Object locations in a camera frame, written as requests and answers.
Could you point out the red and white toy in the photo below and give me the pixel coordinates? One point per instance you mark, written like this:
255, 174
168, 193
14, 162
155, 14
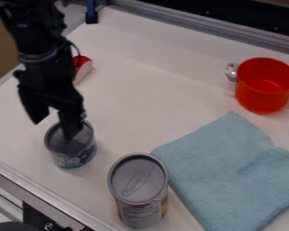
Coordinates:
82, 67

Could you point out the blue cloth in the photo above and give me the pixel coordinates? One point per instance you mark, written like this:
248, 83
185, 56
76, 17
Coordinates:
235, 171

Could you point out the blue can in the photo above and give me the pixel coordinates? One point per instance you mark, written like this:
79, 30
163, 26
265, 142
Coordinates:
72, 152

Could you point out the blue clamp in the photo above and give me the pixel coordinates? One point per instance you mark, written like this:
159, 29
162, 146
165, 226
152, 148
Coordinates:
91, 12

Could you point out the cardboard box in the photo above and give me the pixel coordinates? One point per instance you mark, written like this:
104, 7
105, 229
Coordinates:
1, 51

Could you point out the orange cup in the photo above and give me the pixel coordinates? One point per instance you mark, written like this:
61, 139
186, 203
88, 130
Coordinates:
263, 87

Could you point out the red and white can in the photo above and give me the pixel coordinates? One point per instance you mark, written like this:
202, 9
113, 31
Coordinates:
139, 192

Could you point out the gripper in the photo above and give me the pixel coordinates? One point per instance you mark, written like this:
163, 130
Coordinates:
46, 81

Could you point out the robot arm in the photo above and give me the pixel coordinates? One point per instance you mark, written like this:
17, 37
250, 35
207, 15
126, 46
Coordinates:
32, 27

